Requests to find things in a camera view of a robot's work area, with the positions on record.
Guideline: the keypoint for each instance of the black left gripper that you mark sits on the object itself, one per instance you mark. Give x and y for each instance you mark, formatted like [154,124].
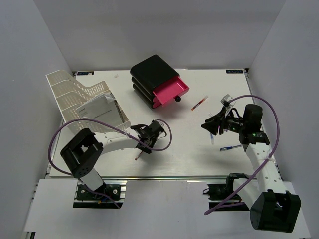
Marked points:
[147,151]

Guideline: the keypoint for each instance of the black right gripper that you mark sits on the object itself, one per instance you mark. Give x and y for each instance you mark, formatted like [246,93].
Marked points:
[213,126]

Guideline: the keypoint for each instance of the blue ballpoint pen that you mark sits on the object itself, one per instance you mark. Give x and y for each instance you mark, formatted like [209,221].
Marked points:
[230,148]

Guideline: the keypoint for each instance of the white Canon safety booklet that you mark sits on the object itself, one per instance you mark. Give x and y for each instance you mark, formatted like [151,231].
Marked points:
[105,108]

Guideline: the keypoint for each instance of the black pink drawer organizer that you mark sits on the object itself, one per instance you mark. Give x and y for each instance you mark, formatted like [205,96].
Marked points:
[157,82]

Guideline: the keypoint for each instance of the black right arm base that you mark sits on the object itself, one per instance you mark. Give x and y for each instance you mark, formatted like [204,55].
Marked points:
[218,192]

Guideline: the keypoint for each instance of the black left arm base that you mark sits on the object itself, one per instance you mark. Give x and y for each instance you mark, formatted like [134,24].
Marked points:
[110,197]

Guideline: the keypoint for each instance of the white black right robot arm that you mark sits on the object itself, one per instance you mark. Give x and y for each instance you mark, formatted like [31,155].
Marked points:
[272,207]

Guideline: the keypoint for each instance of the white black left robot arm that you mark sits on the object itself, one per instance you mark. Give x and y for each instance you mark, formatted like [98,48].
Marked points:
[85,148]

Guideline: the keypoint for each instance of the blue capped clear pen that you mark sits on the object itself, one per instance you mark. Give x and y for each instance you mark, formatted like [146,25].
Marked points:
[212,139]

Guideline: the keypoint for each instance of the orange capped dark pen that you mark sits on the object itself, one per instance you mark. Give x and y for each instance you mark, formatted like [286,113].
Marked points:
[199,103]

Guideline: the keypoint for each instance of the white perforated file tray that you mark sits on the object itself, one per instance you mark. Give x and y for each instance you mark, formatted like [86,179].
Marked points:
[76,101]

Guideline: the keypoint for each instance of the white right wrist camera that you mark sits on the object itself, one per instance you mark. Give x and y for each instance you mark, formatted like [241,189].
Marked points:
[226,100]

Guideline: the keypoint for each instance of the aluminium table edge rail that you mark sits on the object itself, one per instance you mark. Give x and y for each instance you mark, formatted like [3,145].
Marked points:
[191,178]

